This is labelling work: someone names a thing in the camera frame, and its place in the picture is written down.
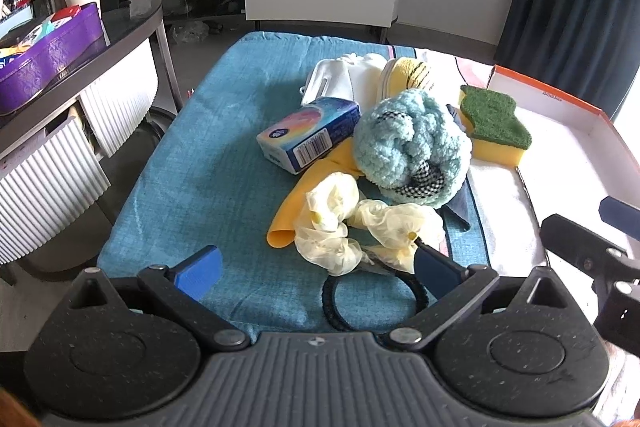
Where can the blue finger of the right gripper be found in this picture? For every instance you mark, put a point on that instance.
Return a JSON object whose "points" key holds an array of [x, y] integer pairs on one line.
{"points": [[619, 214]]}

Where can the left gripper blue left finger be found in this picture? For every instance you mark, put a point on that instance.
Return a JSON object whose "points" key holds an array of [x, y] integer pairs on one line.
{"points": [[198, 273]]}

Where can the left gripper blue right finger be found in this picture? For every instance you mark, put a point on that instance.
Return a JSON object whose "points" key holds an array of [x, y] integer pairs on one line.
{"points": [[436, 272]]}

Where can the dark blue knotted cloth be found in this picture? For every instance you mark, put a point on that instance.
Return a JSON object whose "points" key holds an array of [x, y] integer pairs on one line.
{"points": [[460, 212]]}

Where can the blue crochet scrunchie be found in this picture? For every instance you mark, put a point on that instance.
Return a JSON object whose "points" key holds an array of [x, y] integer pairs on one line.
{"points": [[412, 149]]}

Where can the green yellow sponge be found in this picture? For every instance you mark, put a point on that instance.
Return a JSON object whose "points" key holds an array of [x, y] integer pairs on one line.
{"points": [[490, 122]]}

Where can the colourful blue tissue pack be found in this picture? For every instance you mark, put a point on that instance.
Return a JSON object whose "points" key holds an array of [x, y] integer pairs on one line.
{"points": [[304, 136]]}

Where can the yellow striped knit cloth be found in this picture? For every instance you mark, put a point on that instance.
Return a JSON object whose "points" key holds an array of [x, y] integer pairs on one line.
{"points": [[404, 73]]}

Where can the white face mask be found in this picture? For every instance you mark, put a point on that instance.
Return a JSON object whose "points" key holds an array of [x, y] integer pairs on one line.
{"points": [[349, 77]]}

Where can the orange rimmed white box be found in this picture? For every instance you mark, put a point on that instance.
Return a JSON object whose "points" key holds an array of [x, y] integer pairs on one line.
{"points": [[576, 159]]}

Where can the striped blue table cloth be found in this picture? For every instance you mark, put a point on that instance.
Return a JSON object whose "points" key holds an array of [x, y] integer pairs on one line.
{"points": [[207, 183]]}

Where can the dark blue curtain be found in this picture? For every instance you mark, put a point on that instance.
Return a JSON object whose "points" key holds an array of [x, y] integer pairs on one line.
{"points": [[587, 48]]}

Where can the purple storage tray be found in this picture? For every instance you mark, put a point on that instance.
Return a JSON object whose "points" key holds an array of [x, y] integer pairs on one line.
{"points": [[28, 74]]}

